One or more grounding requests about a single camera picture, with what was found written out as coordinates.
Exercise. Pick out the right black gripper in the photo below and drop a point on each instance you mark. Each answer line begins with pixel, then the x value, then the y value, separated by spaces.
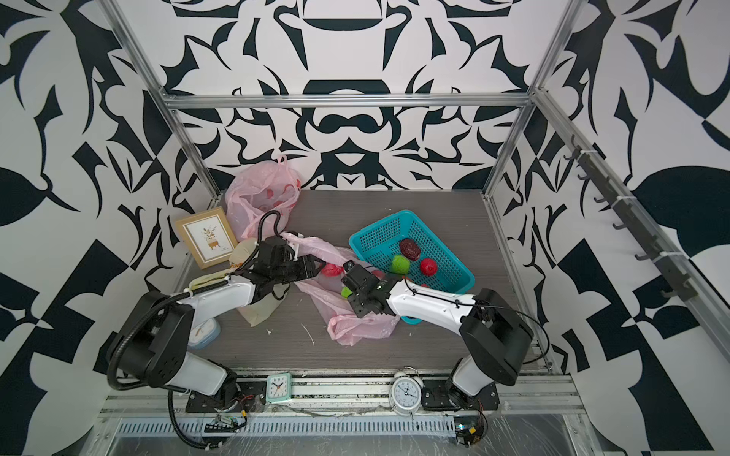
pixel 357 309

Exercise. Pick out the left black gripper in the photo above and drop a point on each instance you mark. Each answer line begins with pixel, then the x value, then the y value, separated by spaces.
pixel 307 269

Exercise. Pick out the small pink plastic bag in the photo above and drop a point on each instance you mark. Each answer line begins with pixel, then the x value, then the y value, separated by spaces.
pixel 343 326

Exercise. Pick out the small pink-red fruit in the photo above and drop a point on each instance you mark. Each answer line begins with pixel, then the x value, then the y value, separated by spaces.
pixel 332 270

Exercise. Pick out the green apple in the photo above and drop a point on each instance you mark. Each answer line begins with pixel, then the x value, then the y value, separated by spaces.
pixel 400 265

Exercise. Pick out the teal plastic basket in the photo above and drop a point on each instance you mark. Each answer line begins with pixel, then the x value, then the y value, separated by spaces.
pixel 378 242

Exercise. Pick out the dark maroon fruit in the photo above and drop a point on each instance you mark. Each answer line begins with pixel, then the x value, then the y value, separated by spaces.
pixel 410 249

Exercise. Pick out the round red apple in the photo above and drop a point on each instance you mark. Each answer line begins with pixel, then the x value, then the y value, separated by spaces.
pixel 428 267

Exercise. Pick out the large pink plastic bag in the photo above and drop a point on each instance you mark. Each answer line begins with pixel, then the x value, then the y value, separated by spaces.
pixel 266 186

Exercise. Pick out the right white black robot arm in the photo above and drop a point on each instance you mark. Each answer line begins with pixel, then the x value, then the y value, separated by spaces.
pixel 497 336

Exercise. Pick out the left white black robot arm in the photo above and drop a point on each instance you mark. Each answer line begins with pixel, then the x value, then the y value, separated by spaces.
pixel 151 349

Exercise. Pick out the yellow plastic bag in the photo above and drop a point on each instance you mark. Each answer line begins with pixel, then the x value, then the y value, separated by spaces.
pixel 218 293

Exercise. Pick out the blue square timer clock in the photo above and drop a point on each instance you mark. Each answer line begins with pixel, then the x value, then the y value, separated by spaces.
pixel 203 334

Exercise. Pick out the round silver alarm clock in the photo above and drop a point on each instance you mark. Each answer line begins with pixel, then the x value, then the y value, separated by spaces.
pixel 406 393

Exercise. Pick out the small teal square clock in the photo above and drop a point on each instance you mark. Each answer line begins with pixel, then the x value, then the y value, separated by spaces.
pixel 278 388

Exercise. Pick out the right circuit board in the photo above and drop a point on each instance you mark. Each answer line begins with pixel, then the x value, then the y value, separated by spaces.
pixel 470 434

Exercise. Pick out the circuit board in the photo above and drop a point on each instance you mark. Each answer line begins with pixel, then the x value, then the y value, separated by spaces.
pixel 225 424
pixel 470 434

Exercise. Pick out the left circuit board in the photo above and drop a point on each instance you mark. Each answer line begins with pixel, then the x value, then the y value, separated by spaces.
pixel 225 424

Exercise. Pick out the wooden picture frame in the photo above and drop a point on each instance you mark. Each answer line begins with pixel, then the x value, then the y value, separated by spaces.
pixel 208 237

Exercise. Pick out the white slotted cable duct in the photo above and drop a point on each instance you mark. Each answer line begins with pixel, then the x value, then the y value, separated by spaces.
pixel 272 426

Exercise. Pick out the wall hook rail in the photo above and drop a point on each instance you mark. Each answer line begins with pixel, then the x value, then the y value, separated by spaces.
pixel 658 250

